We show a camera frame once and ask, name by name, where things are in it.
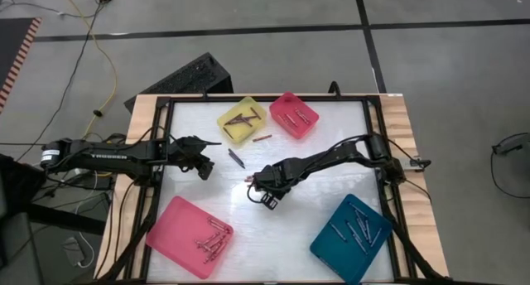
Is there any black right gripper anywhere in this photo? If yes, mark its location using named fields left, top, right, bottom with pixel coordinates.
left=253, top=162, right=306, bottom=197

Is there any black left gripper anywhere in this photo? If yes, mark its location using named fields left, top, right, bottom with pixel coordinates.
left=176, top=136, right=222, bottom=172

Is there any yellow plastic bin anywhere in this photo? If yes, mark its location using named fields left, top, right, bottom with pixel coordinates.
left=216, top=95, right=268, bottom=144

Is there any pink crayon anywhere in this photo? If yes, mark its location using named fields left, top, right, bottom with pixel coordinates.
left=197, top=241, right=227, bottom=254
left=206, top=217, right=231, bottom=233
left=200, top=243, right=224, bottom=262
left=205, top=234, right=229, bottom=251
left=195, top=234, right=221, bottom=247
left=203, top=245, right=228, bottom=264

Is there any red plastic bin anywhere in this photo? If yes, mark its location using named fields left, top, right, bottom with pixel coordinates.
left=268, top=91, right=320, bottom=140

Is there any pink plastic bin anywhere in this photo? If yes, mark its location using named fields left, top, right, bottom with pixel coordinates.
left=144, top=195, right=235, bottom=281

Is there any wooden table board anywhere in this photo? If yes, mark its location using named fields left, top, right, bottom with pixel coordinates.
left=94, top=93, right=451, bottom=280

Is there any teal plastic bin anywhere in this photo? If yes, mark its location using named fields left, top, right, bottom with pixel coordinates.
left=309, top=192, right=394, bottom=284

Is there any grey power adapter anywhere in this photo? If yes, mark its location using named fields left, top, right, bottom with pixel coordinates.
left=61, top=234, right=88, bottom=266

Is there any black mat orange striped edge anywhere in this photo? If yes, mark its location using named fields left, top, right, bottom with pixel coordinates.
left=0, top=16, right=42, bottom=114

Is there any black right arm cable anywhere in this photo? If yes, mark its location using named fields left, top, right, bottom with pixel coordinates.
left=247, top=184, right=267, bottom=205

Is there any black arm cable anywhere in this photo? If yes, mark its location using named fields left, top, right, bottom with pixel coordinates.
left=247, top=184, right=267, bottom=205
left=123, top=125, right=195, bottom=152

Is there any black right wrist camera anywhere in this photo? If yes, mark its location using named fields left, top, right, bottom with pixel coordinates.
left=260, top=192, right=279, bottom=211

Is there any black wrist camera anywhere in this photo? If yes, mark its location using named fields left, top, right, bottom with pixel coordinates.
left=197, top=160, right=215, bottom=181
left=260, top=192, right=279, bottom=211

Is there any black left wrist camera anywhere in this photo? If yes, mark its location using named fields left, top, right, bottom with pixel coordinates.
left=197, top=160, right=215, bottom=181

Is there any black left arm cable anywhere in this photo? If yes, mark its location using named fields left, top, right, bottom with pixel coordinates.
left=123, top=125, right=195, bottom=152

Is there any black aluminium table frame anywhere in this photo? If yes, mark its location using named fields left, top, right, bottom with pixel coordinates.
left=97, top=93, right=452, bottom=285

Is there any yellow extension cable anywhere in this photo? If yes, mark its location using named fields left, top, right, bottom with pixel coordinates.
left=60, top=0, right=119, bottom=127

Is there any long black cable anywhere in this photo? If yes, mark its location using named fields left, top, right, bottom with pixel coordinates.
left=16, top=0, right=125, bottom=162

